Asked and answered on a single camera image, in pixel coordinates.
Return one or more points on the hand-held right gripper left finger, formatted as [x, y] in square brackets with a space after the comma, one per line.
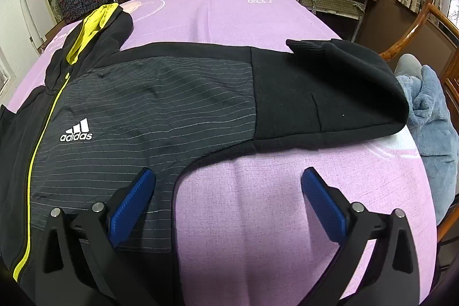
[132, 205]

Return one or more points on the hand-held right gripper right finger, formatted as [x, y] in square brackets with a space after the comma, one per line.
[322, 205]

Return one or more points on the black jacket with yellow zipper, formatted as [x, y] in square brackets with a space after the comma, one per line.
[179, 94]

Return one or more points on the purple printed blanket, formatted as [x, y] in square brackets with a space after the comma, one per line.
[251, 220]

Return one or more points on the blue plush cloth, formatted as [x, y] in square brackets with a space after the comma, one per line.
[434, 126]

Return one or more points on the grey cloth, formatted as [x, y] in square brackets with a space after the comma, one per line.
[408, 64]

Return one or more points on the orange-brown wooden armchair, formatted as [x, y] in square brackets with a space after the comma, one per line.
[412, 31]

